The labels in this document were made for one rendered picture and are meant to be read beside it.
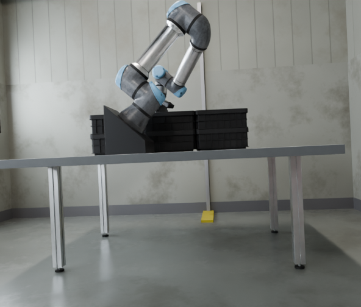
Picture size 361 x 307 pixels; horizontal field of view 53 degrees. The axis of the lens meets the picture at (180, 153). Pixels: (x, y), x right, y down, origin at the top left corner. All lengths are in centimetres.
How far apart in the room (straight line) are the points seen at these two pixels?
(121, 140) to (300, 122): 284
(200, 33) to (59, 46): 304
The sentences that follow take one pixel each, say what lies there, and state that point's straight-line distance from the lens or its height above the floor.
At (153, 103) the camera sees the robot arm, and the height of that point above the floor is 94.
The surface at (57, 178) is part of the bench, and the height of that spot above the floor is 58.
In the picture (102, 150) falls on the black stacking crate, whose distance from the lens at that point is 210.
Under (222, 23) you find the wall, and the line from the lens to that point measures 438.
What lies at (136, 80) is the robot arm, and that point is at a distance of 183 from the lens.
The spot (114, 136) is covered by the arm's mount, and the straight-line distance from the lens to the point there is 172.
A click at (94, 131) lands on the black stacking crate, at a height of 84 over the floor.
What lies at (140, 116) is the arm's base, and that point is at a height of 88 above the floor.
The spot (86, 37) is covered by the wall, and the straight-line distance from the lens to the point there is 461.
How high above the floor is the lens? 70
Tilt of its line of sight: level
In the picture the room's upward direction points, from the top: 3 degrees counter-clockwise
